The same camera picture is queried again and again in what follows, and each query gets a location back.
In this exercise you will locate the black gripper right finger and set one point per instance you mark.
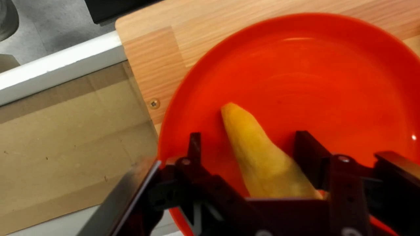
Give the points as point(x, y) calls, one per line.
point(346, 188)

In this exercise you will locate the yellow carrot plushie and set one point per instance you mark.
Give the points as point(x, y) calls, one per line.
point(263, 158)

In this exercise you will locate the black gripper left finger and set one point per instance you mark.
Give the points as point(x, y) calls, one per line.
point(197, 184)

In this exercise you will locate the orange round plate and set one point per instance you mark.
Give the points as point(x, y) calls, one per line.
point(315, 83)

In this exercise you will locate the white toy sink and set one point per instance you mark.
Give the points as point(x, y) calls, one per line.
point(66, 57)

